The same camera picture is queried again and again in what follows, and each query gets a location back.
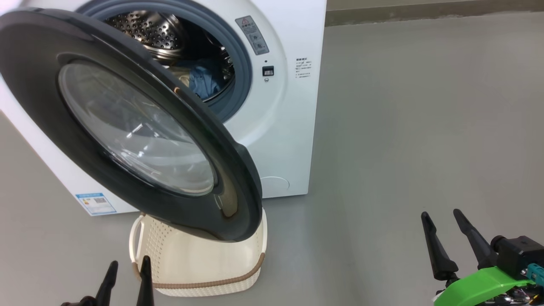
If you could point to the cream perforated laundry basket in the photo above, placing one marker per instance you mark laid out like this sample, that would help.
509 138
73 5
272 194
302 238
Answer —
204 263

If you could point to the small printed text sticker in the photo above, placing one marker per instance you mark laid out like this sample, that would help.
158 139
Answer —
304 69

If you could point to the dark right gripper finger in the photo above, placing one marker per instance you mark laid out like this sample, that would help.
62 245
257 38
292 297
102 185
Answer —
478 246
437 255

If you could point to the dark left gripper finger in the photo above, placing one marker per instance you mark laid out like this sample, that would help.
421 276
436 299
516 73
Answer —
145 284
107 284

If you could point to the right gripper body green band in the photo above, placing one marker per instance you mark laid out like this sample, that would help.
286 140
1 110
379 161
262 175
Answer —
476 289

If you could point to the grey warning sticker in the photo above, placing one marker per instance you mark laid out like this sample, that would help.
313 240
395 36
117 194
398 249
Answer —
253 36

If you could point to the black door latch socket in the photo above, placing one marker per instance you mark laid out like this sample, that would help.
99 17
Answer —
268 71

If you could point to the grey rubber door gasket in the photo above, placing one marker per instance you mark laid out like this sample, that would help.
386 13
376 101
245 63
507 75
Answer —
242 63

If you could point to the blue cartoon print garment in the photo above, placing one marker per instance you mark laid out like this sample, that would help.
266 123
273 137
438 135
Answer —
204 80

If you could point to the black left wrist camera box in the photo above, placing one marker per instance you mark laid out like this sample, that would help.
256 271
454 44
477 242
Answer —
80 302

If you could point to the dark round washing machine door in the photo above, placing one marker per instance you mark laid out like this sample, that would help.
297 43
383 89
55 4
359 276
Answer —
140 127

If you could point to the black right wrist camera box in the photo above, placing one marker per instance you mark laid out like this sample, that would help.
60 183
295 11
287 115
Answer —
522 255

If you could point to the white washing machine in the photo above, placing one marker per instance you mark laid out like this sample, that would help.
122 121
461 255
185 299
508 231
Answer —
289 127

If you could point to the round drain filter cover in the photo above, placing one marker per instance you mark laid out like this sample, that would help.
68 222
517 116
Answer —
278 187

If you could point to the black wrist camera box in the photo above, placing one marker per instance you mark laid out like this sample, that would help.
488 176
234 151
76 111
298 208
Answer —
522 255
80 302

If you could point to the steel washing drum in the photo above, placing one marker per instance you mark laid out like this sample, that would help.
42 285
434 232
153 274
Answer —
148 34

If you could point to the blue energy label sticker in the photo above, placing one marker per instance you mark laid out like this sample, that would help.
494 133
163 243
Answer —
96 204

